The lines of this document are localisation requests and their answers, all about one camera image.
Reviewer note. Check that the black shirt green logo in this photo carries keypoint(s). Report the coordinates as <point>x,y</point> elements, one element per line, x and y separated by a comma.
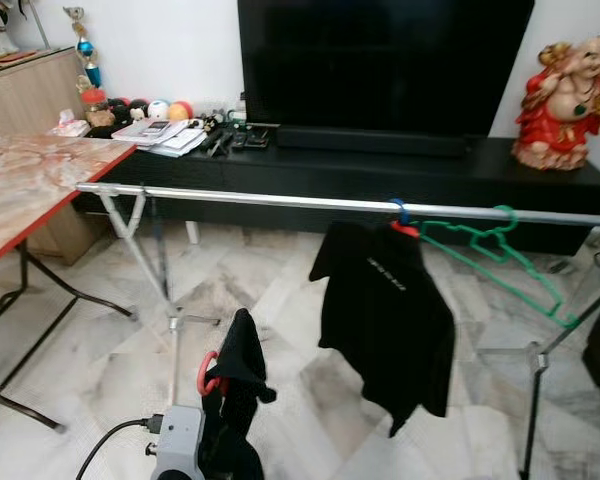
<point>240,360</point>

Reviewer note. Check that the red plastic hanger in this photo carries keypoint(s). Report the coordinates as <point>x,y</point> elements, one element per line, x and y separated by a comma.
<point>200,375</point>
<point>406,230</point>

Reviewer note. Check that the green plastic hanger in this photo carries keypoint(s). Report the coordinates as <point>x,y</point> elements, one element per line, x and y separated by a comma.
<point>565,318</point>

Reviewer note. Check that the blue plastic hanger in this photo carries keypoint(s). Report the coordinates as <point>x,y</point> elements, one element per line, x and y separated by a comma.
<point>397,204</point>

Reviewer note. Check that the thin black hanger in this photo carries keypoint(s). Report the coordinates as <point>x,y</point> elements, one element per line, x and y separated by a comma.
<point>158,250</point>

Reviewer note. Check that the red laughing Buddha statue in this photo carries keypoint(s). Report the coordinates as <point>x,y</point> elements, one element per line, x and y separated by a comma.
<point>560,120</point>

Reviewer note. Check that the black shirt white lettering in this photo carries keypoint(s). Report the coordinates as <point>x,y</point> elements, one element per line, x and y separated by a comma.
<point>380,310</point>

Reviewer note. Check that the black television console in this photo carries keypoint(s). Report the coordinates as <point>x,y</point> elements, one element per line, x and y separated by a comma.
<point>330,175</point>

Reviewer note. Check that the black flat television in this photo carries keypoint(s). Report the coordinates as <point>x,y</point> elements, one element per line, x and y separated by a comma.
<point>380,60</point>

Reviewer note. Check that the silver metal clothes rack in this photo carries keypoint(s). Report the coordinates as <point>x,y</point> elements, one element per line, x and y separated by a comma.
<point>280,201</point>

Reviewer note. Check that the small black device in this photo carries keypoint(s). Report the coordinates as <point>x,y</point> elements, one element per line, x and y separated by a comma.
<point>255,138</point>

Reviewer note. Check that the clear plastic bottle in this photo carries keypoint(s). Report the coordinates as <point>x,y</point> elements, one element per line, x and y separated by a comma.
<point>235,112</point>

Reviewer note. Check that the black remote control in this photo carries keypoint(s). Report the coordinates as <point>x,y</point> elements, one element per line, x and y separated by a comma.
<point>220,145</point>

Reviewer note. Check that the small panda figure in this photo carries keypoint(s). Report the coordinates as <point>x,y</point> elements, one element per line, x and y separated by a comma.
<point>208,124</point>

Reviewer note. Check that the white paper stack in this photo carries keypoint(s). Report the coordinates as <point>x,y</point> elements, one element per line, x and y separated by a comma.
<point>180,143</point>

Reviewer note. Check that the orange round toy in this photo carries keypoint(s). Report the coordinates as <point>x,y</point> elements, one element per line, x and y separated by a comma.
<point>181,111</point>

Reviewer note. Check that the grey calculator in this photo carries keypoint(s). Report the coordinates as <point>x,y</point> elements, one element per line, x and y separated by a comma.
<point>155,128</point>

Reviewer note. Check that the white round toy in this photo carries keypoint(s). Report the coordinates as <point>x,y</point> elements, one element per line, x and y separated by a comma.
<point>158,109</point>

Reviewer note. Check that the black round toy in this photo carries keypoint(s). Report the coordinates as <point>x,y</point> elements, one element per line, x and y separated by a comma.
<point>118,106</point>
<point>137,108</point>

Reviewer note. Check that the pink booklet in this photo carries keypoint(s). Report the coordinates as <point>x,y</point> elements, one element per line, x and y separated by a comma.
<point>128,130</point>

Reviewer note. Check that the red lidded jar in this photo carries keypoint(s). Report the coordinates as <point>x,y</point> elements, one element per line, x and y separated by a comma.
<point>93,100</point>

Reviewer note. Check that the pink tissue pack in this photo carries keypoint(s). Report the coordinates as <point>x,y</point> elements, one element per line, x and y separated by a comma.
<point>70,126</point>

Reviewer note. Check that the gold blue trophy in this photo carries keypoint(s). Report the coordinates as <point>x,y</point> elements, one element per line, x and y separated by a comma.
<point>84,47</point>

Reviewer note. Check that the marble pattern folding table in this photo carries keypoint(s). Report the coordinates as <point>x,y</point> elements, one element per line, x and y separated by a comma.
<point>40,185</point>

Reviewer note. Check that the light wooden sideboard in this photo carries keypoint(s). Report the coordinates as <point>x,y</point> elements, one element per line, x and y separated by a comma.
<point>30,95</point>

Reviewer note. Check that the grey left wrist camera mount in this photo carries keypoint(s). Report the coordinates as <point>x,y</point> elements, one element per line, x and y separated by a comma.
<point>180,440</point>

